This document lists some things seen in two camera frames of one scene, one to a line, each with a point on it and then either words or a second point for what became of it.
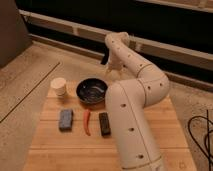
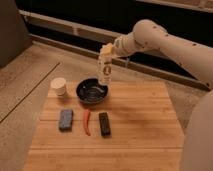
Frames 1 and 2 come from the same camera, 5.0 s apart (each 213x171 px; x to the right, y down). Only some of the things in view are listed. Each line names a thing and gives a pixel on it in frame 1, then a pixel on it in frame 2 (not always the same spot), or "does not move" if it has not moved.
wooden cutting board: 52,149 does not move
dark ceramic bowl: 92,90 does not move
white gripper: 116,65 → 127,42
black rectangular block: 104,124 does not move
